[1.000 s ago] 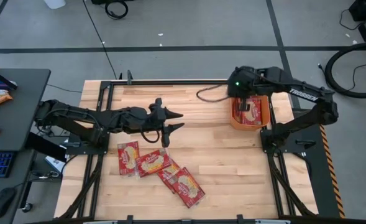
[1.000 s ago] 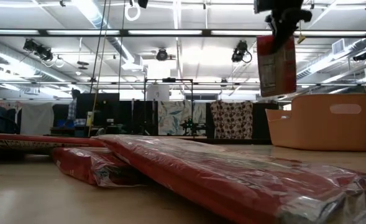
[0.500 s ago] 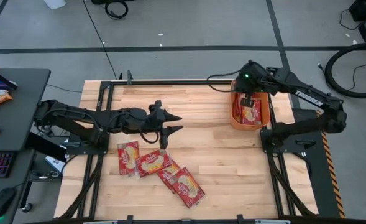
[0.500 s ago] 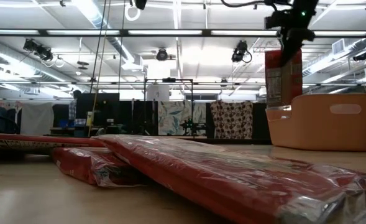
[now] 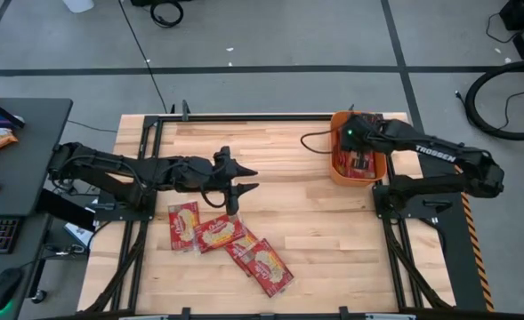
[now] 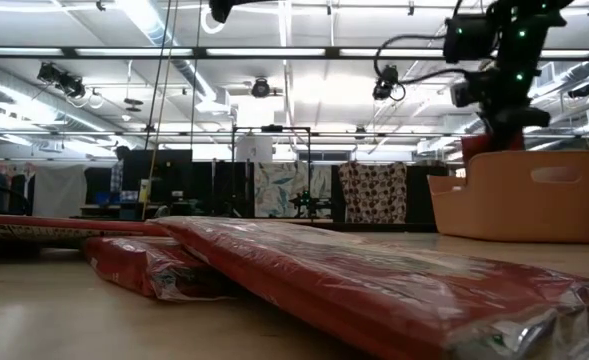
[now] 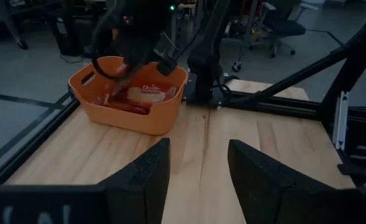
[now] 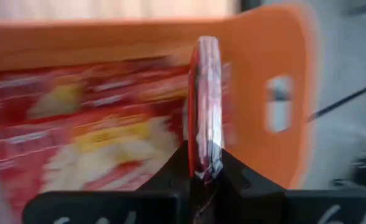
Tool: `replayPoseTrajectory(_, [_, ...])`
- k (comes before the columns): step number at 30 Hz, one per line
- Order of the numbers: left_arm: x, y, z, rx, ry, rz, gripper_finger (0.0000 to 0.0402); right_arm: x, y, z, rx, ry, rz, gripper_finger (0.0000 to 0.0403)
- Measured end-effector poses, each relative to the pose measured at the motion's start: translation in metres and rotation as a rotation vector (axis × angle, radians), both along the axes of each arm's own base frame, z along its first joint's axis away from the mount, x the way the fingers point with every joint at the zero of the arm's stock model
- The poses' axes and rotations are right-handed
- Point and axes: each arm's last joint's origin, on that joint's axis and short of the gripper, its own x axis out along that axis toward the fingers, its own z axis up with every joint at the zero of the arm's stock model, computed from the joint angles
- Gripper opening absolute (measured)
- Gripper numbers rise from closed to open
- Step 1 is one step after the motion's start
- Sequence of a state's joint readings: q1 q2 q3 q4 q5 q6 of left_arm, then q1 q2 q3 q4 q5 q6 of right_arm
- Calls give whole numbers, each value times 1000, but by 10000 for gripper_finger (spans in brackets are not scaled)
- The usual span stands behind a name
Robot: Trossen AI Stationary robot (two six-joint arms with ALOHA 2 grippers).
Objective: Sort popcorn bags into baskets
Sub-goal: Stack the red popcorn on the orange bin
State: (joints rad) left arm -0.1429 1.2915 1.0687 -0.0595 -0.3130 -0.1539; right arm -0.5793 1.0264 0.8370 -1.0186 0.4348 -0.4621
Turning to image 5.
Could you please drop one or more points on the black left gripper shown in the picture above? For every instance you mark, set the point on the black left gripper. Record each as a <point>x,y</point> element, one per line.
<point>226,178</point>

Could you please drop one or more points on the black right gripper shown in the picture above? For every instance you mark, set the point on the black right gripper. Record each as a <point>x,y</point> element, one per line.
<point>357,135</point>

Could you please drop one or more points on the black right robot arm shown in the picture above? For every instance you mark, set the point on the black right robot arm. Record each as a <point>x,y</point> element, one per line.
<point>435,153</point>

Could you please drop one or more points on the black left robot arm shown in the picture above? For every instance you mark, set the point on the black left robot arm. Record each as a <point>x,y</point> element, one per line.
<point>110,166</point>

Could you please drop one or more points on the orange plastic basket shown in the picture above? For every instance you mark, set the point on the orange plastic basket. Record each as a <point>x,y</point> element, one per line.
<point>355,182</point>

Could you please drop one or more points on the large black hoop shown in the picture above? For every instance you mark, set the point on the large black hoop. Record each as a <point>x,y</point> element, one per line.
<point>468,103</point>

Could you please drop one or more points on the black base panel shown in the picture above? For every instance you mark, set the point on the black base panel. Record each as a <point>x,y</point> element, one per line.
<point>457,249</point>

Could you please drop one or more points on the black yellow hazard strip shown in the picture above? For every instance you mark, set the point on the black yellow hazard strip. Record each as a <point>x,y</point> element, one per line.
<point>479,262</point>

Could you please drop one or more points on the white paper sheet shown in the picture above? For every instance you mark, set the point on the white paper sheet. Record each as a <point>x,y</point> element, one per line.
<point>77,233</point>

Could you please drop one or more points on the black box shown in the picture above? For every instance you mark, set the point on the black box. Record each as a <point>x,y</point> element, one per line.
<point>66,209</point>

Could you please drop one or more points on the black desk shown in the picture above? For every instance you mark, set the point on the black desk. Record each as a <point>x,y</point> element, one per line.
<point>30,155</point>

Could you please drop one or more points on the dark grey side desk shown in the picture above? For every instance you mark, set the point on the dark grey side desk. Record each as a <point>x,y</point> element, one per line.
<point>30,235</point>

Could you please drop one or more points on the black caster wheel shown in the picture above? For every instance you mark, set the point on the black caster wheel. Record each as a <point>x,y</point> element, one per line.
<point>39,296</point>

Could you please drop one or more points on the black computer mouse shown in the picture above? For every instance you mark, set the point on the black computer mouse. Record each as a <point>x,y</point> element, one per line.
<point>3,289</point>

